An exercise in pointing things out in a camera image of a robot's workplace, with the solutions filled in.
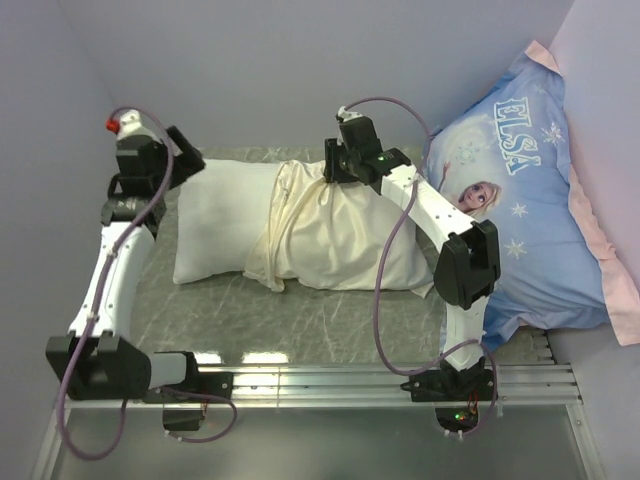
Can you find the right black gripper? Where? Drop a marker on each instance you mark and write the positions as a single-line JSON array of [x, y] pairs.
[[332, 151]]

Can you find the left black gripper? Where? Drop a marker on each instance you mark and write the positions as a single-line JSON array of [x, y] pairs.
[[189, 163]]

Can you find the cream pillowcase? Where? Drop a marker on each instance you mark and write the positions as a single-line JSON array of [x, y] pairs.
[[338, 237]]

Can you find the white pillow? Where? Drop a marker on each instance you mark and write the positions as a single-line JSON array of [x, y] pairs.
[[222, 211]]

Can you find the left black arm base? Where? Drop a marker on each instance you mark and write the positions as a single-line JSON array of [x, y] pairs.
[[184, 406]]

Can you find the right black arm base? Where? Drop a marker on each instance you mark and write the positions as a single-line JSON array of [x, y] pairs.
[[458, 395]]

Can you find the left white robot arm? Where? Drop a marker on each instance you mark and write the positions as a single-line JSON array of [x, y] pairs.
[[95, 360]]

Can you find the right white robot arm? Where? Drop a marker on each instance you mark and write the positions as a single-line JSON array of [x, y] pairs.
[[468, 264]]

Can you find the blue Elsa pillow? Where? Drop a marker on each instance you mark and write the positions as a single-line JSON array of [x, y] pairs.
[[507, 159]]

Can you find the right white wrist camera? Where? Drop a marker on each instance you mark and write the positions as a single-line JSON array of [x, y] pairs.
[[345, 115]]

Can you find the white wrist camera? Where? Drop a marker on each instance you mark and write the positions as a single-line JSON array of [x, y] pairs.
[[345, 115], [127, 127]]

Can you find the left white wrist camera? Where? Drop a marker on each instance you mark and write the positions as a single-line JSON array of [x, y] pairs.
[[127, 127]]

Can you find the aluminium mounting rail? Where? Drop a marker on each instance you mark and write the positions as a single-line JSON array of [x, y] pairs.
[[372, 386]]

